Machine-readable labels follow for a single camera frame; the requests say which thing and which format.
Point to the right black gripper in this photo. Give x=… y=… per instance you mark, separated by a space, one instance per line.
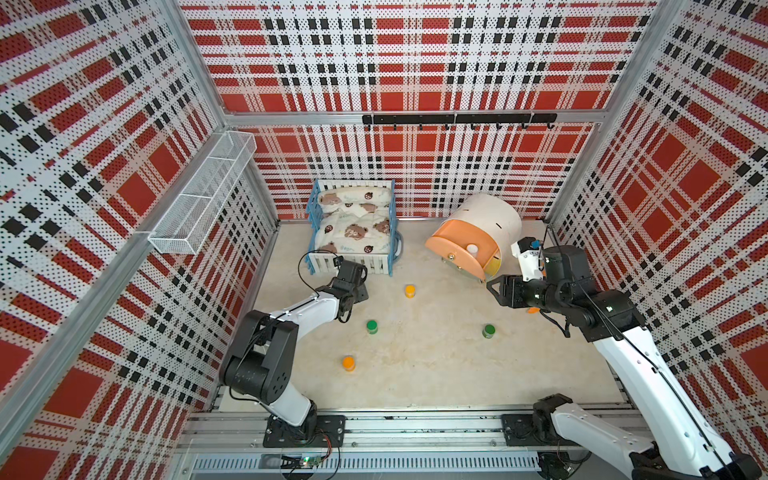
x=511 y=285

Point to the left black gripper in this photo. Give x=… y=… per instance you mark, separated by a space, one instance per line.
x=361 y=291

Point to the round cabinet with coloured drawers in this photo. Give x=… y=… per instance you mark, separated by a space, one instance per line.
x=486 y=221

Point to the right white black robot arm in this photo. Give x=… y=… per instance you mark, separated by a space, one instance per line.
x=682 y=445

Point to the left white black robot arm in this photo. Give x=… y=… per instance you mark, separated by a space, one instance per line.
x=259 y=360

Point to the green paint can right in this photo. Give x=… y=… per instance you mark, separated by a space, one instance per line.
x=488 y=331

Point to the green paint can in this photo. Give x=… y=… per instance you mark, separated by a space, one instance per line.
x=372 y=326
x=488 y=331

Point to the green paint can left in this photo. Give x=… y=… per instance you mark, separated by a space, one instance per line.
x=372 y=326

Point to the orange paint can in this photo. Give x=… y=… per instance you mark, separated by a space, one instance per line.
x=349 y=363

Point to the bear print bedding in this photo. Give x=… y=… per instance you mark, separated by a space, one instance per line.
x=355 y=220

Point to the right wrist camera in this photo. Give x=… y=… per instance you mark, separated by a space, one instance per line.
x=527 y=251

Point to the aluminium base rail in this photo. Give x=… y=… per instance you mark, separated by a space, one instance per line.
x=369 y=442

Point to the white wire wall basket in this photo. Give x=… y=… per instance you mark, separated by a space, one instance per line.
x=187 y=223

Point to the black hook rail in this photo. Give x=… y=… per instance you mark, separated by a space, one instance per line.
x=498 y=119

